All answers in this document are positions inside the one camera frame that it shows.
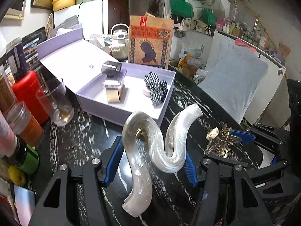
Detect yellow round object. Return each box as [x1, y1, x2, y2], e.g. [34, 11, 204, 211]
[8, 165, 27, 186]

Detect row of bottles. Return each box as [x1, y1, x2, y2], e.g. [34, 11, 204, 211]
[215, 16, 292, 62]

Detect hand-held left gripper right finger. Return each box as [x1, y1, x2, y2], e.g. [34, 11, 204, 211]
[185, 149, 274, 226]

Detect tan cardboard box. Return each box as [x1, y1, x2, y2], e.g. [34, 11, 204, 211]
[105, 85, 125, 103]

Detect pink printed tube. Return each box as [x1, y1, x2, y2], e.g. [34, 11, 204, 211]
[0, 112, 19, 157]

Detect clear jar orange contents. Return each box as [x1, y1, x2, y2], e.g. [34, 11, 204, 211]
[6, 101, 45, 147]

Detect pearl white hair claw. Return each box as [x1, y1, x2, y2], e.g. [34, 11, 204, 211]
[122, 104, 203, 217]

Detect tall jar brown contents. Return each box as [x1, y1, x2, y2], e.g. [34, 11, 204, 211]
[0, 69, 16, 113]

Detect grey cushion on chair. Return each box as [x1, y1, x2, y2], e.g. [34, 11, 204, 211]
[198, 39, 268, 124]

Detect black printed display box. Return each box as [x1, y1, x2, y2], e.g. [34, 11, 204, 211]
[21, 27, 47, 71]

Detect lavender gift box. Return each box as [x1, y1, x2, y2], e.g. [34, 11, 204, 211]
[37, 27, 176, 128]

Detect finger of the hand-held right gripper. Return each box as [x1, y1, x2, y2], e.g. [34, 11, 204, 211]
[203, 154, 289, 177]
[232, 124, 284, 147]

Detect white refrigerator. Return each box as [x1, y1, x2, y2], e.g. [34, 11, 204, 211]
[54, 0, 109, 40]

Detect black polka dot scrunchie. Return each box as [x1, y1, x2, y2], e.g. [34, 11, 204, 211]
[157, 79, 168, 97]

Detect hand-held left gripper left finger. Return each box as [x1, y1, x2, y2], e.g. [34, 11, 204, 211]
[34, 137, 125, 226]

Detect lilac grey box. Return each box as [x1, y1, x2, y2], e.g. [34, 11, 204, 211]
[14, 185, 36, 226]

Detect white teapot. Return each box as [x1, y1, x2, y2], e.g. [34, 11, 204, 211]
[110, 24, 130, 60]

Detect green jar black lid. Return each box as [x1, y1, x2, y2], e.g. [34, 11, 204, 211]
[12, 137, 40, 175]

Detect brown printed paper bag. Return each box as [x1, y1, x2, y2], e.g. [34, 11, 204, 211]
[128, 15, 174, 70]

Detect brown door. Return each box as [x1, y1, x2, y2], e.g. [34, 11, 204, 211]
[101, 0, 130, 31]

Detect clear plastic wrap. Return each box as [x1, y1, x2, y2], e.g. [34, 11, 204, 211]
[89, 33, 111, 50]

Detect grey paper bag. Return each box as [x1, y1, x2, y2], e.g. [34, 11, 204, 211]
[55, 15, 83, 38]

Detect gold flower hair clip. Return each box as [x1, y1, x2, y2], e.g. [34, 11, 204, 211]
[206, 121, 241, 157]

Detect black hanging handbag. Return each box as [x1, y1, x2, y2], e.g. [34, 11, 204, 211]
[149, 0, 165, 18]

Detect red canister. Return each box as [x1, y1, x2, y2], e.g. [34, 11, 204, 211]
[12, 71, 50, 125]

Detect small lavender carton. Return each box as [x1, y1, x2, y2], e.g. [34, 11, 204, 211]
[102, 70, 127, 90]

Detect pile of plastic bags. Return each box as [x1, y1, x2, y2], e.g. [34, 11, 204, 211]
[169, 47, 210, 83]

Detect clear drinking glass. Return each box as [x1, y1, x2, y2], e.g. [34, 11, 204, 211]
[36, 78, 74, 126]

